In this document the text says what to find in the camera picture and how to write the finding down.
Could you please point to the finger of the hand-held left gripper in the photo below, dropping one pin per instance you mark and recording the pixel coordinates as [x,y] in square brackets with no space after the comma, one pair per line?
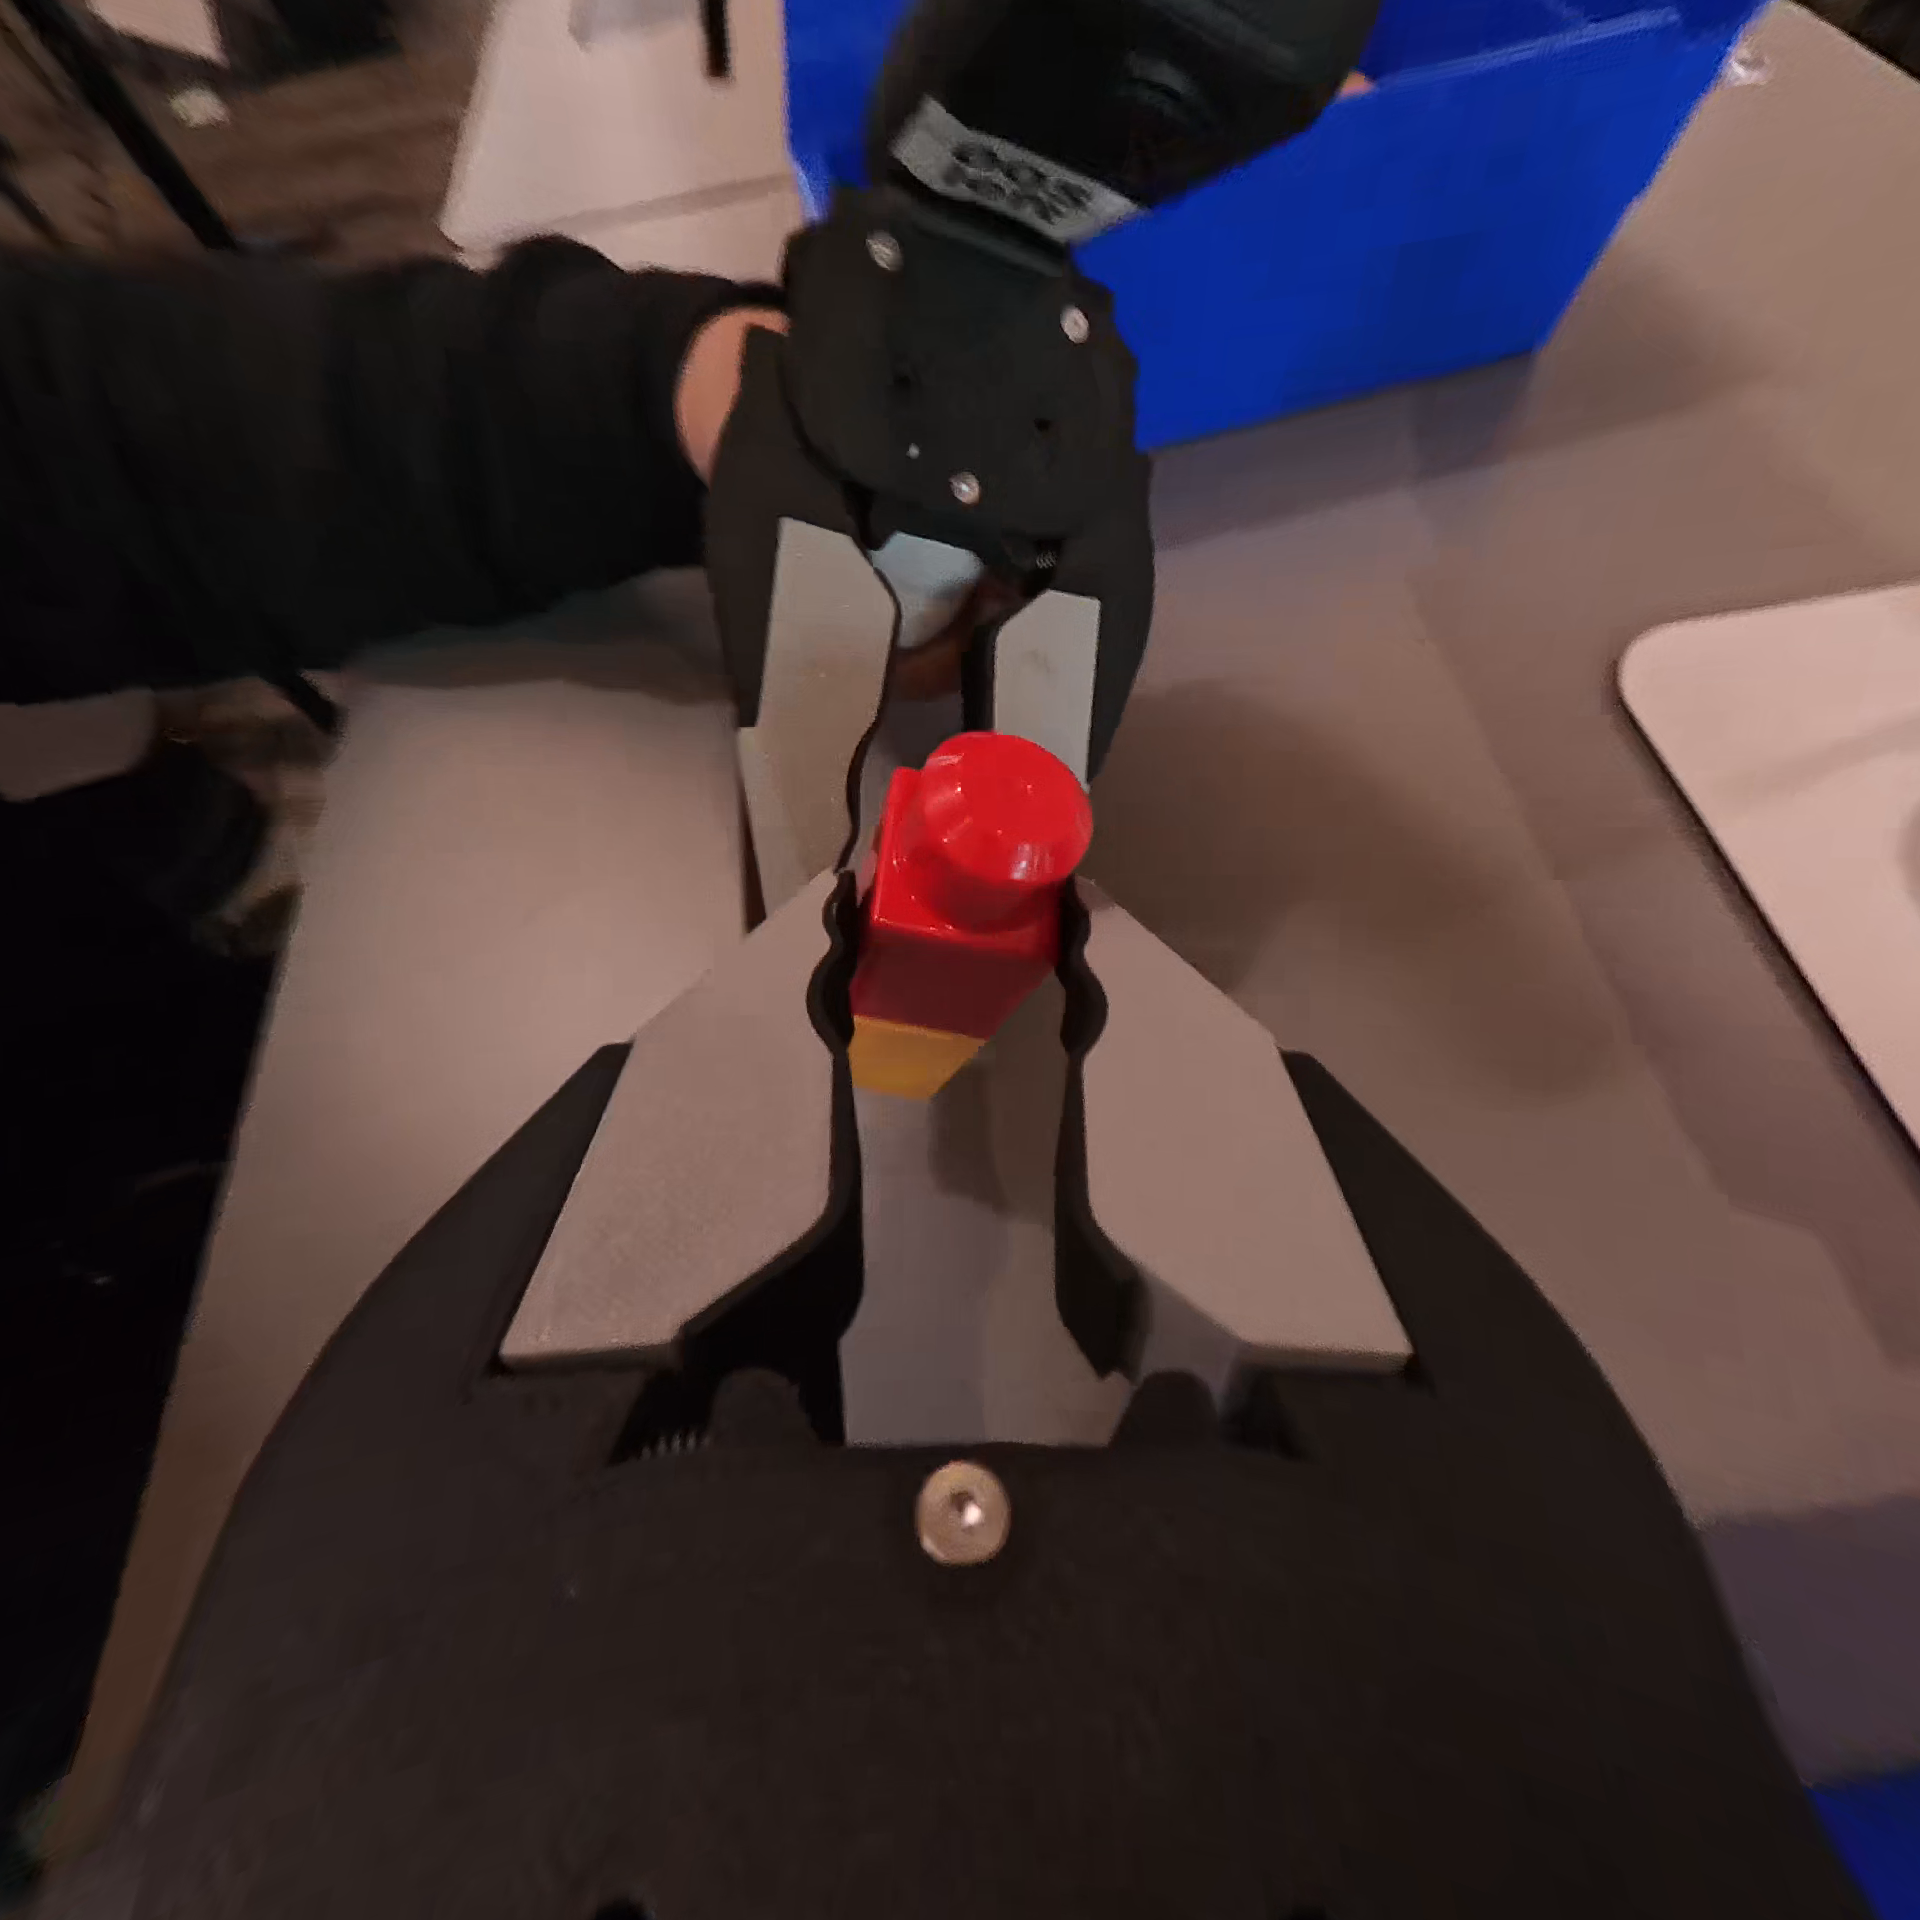
[1049,674]
[811,674]

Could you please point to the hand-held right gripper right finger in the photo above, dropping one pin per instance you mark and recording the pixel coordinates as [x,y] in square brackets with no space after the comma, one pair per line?
[1214,1185]

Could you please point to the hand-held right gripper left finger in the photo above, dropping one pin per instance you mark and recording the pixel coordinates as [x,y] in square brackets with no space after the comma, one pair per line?
[692,1185]

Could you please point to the orange mega block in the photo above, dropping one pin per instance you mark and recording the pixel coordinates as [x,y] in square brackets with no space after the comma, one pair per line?
[902,1058]

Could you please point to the red mega block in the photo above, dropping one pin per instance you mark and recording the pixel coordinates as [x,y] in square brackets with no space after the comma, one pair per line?
[932,944]

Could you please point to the blue plastic bin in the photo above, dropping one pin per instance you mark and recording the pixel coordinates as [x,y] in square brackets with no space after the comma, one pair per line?
[1876,1861]
[1350,270]

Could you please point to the person's left forearm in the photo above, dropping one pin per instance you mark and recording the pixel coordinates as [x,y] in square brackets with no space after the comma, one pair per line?
[301,450]

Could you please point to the person's left hand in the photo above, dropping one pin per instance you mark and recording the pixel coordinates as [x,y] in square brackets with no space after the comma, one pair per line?
[715,389]

